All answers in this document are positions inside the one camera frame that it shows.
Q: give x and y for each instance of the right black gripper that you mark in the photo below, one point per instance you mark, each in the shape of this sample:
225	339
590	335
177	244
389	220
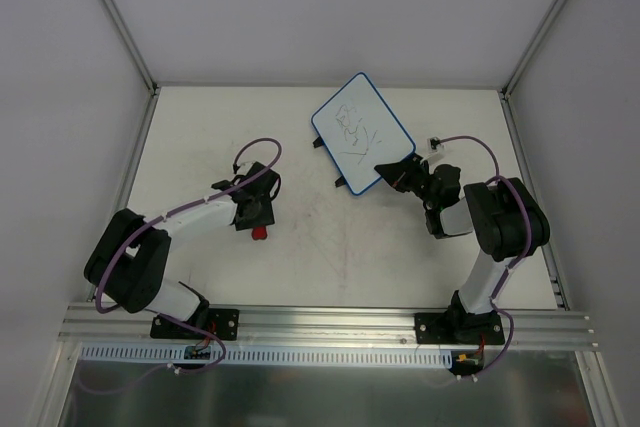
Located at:
410	175

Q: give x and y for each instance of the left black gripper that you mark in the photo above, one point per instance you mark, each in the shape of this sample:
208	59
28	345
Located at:
262	219

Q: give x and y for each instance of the red whiteboard eraser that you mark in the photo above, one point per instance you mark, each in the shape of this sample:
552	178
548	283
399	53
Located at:
259	233

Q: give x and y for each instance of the blue framed whiteboard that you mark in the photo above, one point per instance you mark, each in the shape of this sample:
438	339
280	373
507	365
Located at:
360	131

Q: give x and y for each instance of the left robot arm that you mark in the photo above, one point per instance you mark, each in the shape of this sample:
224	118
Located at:
129	262

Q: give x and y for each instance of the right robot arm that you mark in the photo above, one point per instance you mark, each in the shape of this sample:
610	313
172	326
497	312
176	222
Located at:
508	225

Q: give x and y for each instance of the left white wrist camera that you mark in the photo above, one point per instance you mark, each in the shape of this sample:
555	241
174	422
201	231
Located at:
243	167

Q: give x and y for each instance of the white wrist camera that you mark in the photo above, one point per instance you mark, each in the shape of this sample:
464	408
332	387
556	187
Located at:
434	145
243	167

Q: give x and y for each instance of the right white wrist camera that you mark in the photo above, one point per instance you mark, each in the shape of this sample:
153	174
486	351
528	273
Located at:
434	145

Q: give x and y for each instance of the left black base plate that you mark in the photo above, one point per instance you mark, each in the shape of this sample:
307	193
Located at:
221	322

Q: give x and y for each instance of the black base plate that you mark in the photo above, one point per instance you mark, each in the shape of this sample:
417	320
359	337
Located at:
469	329
221	322

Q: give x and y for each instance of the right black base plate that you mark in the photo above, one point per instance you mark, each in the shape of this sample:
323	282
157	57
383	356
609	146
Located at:
469	329

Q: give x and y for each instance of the aluminium mounting rail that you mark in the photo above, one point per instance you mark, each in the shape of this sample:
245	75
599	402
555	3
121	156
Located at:
553	330

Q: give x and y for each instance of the white slotted cable duct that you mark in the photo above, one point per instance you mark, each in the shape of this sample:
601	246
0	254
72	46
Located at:
268	355

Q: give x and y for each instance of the left aluminium frame post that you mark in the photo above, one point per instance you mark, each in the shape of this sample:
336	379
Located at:
124	34

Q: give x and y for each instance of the aluminium frame post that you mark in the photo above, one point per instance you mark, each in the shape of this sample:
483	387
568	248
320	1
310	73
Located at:
541	32
124	34

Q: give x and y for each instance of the right aluminium frame post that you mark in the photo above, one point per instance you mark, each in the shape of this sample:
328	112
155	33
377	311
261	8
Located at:
541	32

